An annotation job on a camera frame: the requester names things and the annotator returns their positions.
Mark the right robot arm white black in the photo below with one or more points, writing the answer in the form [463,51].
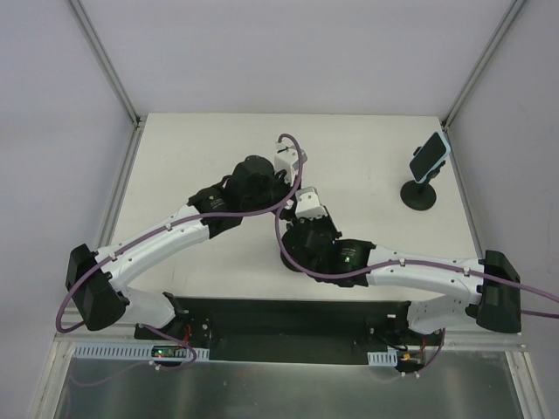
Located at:
[467,290]

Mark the phone with blue case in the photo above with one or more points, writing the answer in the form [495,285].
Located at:
[428,157]

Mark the aluminium frame post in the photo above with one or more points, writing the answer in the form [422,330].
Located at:
[105,63]
[490,50]

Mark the right aluminium table rail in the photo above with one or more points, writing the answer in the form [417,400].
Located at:
[518,361]

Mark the left aluminium frame post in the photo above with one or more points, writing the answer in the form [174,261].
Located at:
[105,63]

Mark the left aluminium table rail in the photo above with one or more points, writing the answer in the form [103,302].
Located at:
[52,381]

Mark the right white cable duct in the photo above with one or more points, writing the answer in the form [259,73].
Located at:
[388,358]

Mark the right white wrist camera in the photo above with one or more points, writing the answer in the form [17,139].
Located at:
[308,205]

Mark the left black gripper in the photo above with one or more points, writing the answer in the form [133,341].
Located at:
[283,192]

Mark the white cable duct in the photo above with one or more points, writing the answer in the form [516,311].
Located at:
[138,352]
[388,358]

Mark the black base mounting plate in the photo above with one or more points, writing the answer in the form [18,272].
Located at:
[294,331]

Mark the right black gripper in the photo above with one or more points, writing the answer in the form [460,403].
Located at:
[289,259]

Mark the left white cable duct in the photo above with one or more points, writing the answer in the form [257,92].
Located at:
[138,352]

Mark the aluminium table rail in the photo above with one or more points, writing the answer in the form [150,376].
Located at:
[518,361]
[52,381]

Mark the black phone stand round base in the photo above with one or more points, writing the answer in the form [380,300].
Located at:
[288,265]

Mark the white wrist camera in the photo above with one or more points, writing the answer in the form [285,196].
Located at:
[308,205]
[286,161]

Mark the right aluminium frame post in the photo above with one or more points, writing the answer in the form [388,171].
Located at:
[490,50]

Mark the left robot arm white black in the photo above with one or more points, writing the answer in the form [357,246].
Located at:
[99,282]

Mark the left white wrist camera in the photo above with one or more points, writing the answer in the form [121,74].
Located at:
[286,161]

